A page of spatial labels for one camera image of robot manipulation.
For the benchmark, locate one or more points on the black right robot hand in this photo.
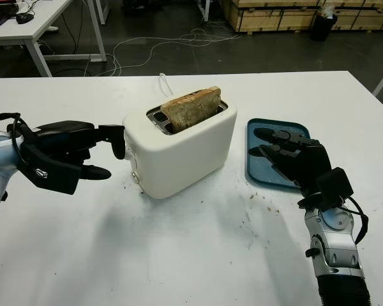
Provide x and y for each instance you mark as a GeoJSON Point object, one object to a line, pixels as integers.
{"type": "Point", "coordinates": [316, 159]}

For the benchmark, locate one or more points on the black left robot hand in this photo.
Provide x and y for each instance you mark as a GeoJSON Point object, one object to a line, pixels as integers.
{"type": "Point", "coordinates": [67, 137]}

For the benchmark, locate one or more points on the white two-slot toaster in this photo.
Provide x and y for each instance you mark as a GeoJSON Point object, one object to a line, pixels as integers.
{"type": "Point", "coordinates": [178, 159]}

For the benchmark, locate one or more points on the brown bread slice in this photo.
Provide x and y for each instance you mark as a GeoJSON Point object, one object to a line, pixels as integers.
{"type": "Point", "coordinates": [191, 108]}

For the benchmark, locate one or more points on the blue plastic tray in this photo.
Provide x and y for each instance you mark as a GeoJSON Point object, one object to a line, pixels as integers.
{"type": "Point", "coordinates": [258, 172]}

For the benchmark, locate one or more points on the white shoe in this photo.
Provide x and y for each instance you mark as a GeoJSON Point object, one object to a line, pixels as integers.
{"type": "Point", "coordinates": [52, 28]}

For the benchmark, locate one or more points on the white office desk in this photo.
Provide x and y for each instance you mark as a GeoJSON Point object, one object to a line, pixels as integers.
{"type": "Point", "coordinates": [44, 19]}

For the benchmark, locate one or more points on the black computer mouse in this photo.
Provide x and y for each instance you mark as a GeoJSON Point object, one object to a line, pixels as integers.
{"type": "Point", "coordinates": [24, 17]}

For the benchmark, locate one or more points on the black trash bin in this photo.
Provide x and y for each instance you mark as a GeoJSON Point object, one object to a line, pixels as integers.
{"type": "Point", "coordinates": [321, 28]}

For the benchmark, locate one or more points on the black laptop with red screen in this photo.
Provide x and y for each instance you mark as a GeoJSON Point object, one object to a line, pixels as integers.
{"type": "Point", "coordinates": [0, 16]}

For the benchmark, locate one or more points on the plywood crate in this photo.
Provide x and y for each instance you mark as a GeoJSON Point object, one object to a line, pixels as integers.
{"type": "Point", "coordinates": [364, 17]}
{"type": "Point", "coordinates": [268, 17]}

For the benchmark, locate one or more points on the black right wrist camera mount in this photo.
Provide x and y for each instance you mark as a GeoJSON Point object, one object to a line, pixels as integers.
{"type": "Point", "coordinates": [335, 188]}

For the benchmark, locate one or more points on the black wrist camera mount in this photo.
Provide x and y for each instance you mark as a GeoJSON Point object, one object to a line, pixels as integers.
{"type": "Point", "coordinates": [335, 188]}
{"type": "Point", "coordinates": [51, 175]}

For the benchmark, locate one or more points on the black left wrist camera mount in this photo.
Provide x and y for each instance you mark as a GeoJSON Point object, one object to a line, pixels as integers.
{"type": "Point", "coordinates": [51, 175]}

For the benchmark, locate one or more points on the white metal frame leg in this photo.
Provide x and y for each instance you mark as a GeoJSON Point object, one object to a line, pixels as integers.
{"type": "Point", "coordinates": [205, 9]}
{"type": "Point", "coordinates": [100, 11]}

